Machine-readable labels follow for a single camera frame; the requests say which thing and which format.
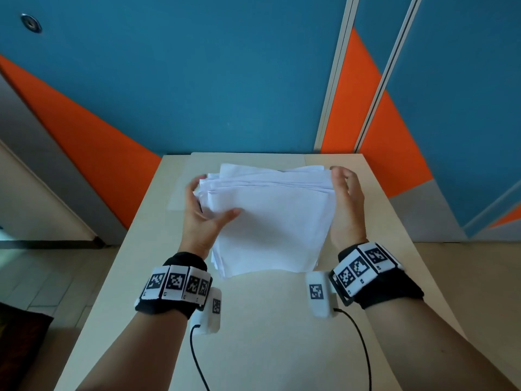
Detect person's right hand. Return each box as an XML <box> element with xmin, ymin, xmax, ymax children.
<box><xmin>328</xmin><ymin>165</ymin><xmax>368</xmax><ymax>253</ymax></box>

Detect person's left hand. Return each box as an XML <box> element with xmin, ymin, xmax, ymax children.
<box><xmin>177</xmin><ymin>174</ymin><xmax>245</xmax><ymax>261</ymax></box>

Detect white sheets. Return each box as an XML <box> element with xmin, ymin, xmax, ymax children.
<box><xmin>193</xmin><ymin>163</ymin><xmax>338</xmax><ymax>280</ymax></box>

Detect person's right forearm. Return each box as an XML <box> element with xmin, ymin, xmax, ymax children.
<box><xmin>363</xmin><ymin>298</ymin><xmax>521</xmax><ymax>391</ymax></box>

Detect person's left forearm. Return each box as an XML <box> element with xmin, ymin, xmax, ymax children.
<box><xmin>74</xmin><ymin>311</ymin><xmax>193</xmax><ymax>391</ymax></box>

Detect cream folder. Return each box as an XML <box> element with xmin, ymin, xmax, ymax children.
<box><xmin>167</xmin><ymin>153</ymin><xmax>307</xmax><ymax>211</ymax></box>

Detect black right wristband with markers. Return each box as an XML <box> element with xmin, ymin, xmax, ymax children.
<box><xmin>328</xmin><ymin>241</ymin><xmax>425</xmax><ymax>311</ymax></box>

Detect cream table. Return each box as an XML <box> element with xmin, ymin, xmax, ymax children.
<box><xmin>54</xmin><ymin>152</ymin><xmax>466</xmax><ymax>391</ymax></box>

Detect white door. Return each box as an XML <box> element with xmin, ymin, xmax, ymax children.
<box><xmin>0</xmin><ymin>139</ymin><xmax>98</xmax><ymax>242</ymax></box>

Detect dark patterned box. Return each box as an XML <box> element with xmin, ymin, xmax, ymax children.
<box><xmin>0</xmin><ymin>301</ymin><xmax>54</xmax><ymax>391</ymax></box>

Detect round silver lock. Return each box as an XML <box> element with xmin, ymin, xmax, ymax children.
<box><xmin>20</xmin><ymin>12</ymin><xmax>43</xmax><ymax>34</ymax></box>

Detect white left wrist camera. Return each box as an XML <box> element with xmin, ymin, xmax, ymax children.
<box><xmin>189</xmin><ymin>286</ymin><xmax>223</xmax><ymax>336</ymax></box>

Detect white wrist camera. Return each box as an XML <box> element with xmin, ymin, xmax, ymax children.
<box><xmin>304</xmin><ymin>270</ymin><xmax>340</xmax><ymax>319</ymax></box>
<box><xmin>189</xmin><ymin>286</ymin><xmax>223</xmax><ymax>336</ymax></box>

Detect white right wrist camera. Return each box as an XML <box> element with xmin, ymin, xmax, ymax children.
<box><xmin>304</xmin><ymin>270</ymin><xmax>340</xmax><ymax>319</ymax></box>

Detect black left camera cable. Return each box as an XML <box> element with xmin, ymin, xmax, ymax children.
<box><xmin>189</xmin><ymin>324</ymin><xmax>211</xmax><ymax>391</ymax></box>

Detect black camera cable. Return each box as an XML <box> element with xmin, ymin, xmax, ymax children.
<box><xmin>189</xmin><ymin>324</ymin><xmax>211</xmax><ymax>391</ymax></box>
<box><xmin>333</xmin><ymin>308</ymin><xmax>373</xmax><ymax>391</ymax></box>

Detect black right camera cable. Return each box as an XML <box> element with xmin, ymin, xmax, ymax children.
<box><xmin>333</xmin><ymin>308</ymin><xmax>373</xmax><ymax>391</ymax></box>

